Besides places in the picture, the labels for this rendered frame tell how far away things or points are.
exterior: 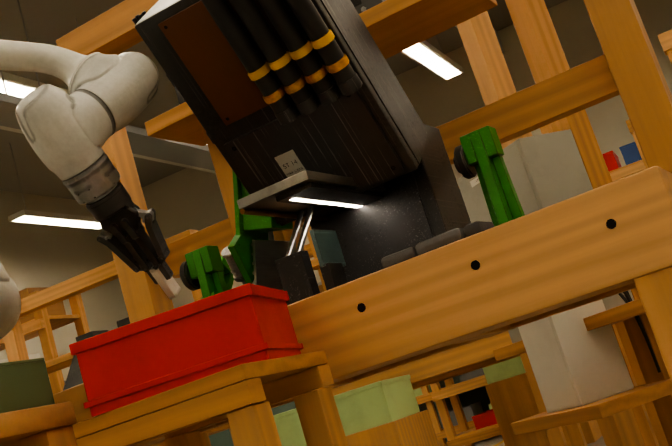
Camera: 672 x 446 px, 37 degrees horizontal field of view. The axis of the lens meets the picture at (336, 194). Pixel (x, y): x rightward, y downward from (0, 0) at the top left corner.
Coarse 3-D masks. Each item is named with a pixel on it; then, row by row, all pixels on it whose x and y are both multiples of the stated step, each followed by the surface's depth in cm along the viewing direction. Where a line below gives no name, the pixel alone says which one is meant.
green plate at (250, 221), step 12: (240, 192) 213; (240, 216) 212; (252, 216) 211; (264, 216) 210; (240, 228) 211; (252, 228) 211; (264, 228) 210; (276, 228) 212; (288, 228) 215; (252, 252) 214
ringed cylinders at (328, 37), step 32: (224, 0) 185; (288, 0) 181; (224, 32) 186; (256, 32) 185; (288, 32) 184; (320, 32) 183; (256, 64) 188; (288, 64) 188; (320, 64) 187; (320, 96) 189
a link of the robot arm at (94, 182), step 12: (96, 168) 174; (108, 168) 176; (72, 180) 174; (84, 180) 174; (96, 180) 174; (108, 180) 175; (72, 192) 176; (84, 192) 175; (96, 192) 175; (108, 192) 177
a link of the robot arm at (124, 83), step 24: (0, 48) 183; (24, 48) 184; (48, 48) 185; (48, 72) 186; (72, 72) 182; (96, 72) 179; (120, 72) 180; (144, 72) 183; (120, 96) 178; (144, 96) 183; (120, 120) 180
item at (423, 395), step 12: (420, 396) 1160; (432, 408) 1153; (468, 408) 1142; (480, 408) 1169; (492, 408) 1128; (432, 420) 1152; (456, 420) 1146; (468, 420) 1140; (444, 432) 1141; (456, 432) 1135; (444, 444) 1144
